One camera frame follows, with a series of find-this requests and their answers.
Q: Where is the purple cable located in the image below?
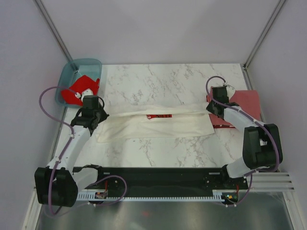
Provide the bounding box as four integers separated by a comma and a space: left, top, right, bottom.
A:
205, 76, 283, 208
39, 86, 128, 218

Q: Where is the folded maroon t shirt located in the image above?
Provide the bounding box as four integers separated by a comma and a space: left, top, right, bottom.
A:
209, 90, 261, 129

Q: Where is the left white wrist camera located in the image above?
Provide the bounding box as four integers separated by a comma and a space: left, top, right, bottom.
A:
75, 88, 94, 101

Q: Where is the right aluminium frame post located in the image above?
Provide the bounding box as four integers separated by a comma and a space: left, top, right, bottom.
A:
241, 0, 287, 71

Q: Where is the bright red t shirt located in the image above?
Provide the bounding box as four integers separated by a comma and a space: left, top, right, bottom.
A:
61, 75, 100, 106

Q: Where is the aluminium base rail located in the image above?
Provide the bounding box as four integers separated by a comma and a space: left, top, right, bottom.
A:
250, 172, 295, 192

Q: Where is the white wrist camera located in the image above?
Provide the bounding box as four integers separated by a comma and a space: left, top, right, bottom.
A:
223, 82, 236, 99
75, 88, 94, 101

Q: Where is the white t shirt red print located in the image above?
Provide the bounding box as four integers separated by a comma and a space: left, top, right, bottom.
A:
94, 103, 214, 143

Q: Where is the aluminium frame post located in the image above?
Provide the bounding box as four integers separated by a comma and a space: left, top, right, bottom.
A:
241, 0, 287, 71
33, 0, 72, 62

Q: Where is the left aluminium frame post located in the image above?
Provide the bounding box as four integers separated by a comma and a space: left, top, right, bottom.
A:
33, 0, 72, 62

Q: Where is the teal plastic bin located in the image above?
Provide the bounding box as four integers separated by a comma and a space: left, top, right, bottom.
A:
55, 58, 102, 108

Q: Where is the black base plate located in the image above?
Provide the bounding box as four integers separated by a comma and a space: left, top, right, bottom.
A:
98, 167, 248, 197

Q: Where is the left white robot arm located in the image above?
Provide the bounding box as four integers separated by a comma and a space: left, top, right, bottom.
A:
34, 95, 109, 207

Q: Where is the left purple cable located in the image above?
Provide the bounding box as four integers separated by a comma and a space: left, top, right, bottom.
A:
39, 86, 128, 218

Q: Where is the white slotted cable duct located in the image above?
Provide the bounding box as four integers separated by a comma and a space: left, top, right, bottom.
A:
76, 190, 224, 202

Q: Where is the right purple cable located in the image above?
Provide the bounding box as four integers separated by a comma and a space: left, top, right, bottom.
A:
205, 76, 283, 208

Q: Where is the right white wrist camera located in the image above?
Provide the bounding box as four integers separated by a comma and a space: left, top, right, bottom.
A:
223, 82, 236, 99

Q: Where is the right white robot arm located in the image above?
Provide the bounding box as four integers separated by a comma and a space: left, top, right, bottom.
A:
206, 86, 283, 189

